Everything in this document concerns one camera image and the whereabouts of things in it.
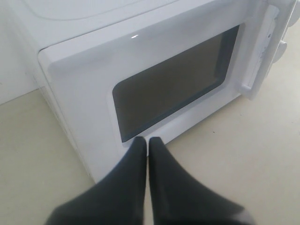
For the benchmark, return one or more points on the white microwave door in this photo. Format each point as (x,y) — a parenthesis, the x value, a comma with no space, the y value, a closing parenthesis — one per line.
(145,89)

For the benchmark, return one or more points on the lower white timer knob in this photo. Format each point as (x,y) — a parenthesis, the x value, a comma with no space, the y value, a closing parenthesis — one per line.
(280,51)

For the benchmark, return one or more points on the white Midea microwave oven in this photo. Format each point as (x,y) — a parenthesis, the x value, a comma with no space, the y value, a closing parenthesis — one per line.
(70,35)

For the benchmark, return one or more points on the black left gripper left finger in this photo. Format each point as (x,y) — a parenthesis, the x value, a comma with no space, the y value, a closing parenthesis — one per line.
(118,199)

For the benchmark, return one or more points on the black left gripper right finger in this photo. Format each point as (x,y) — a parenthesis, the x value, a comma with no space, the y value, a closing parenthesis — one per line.
(179,199)

